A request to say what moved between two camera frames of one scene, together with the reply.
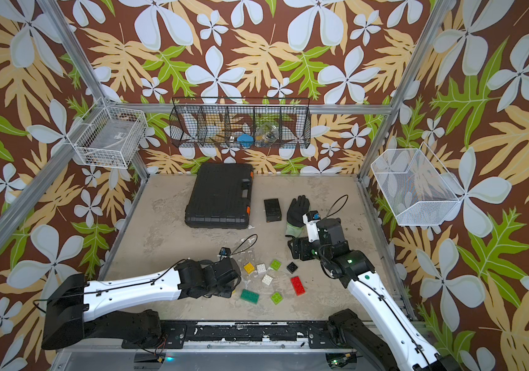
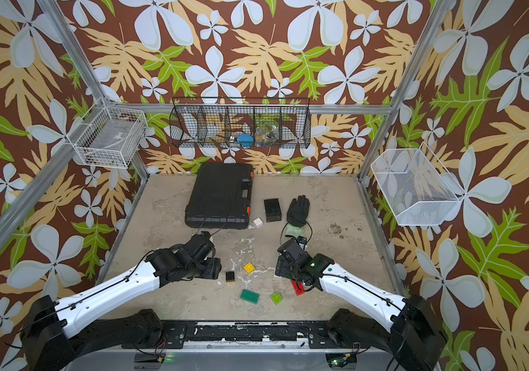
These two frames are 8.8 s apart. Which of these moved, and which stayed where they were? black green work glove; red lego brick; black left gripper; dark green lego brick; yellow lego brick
Moved: black left gripper
Stayed: yellow lego brick; dark green lego brick; red lego brick; black green work glove
